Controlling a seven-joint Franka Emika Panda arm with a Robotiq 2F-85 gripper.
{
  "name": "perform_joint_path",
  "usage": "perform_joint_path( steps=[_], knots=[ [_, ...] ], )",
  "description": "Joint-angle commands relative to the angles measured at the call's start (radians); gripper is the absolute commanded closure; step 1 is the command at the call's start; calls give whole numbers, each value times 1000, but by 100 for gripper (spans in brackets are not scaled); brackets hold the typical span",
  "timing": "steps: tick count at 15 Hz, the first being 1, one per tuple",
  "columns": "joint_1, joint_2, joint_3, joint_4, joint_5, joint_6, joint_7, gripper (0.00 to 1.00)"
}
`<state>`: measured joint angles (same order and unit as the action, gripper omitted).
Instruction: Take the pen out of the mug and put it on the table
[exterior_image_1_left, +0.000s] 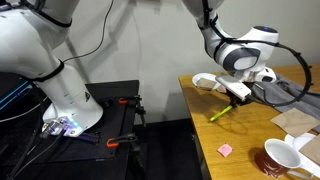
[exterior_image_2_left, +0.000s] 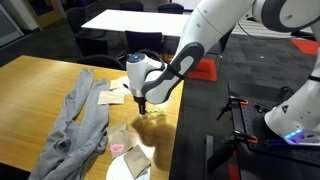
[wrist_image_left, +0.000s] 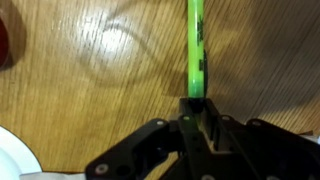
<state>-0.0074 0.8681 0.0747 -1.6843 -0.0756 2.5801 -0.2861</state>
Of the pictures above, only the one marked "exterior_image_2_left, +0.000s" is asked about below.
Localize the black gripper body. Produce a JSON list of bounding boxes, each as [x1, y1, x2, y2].
[[132, 94, 148, 104]]

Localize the green pen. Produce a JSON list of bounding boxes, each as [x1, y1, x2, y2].
[[146, 108, 167, 117]]

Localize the brown paper napkin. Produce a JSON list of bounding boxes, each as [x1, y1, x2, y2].
[[123, 144, 152, 180], [97, 90, 127, 106], [106, 122, 135, 160]]

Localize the pink sticky note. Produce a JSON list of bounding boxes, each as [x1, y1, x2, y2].
[[109, 143, 125, 154]]

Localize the black office chair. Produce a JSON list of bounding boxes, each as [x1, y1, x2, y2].
[[118, 0, 145, 13], [124, 30, 165, 55], [65, 6, 109, 57], [157, 2, 185, 15]]

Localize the grey pants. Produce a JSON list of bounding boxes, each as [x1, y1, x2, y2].
[[28, 68, 111, 180]]

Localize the white table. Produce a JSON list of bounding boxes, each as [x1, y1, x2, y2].
[[81, 8, 192, 38]]

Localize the orange black clamp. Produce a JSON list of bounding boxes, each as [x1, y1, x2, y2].
[[215, 95, 250, 121], [206, 130, 259, 173]]

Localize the black mounting board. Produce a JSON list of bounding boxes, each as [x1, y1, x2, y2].
[[203, 79, 320, 180]]

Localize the wooden door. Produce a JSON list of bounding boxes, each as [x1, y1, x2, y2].
[[22, 0, 67, 30]]

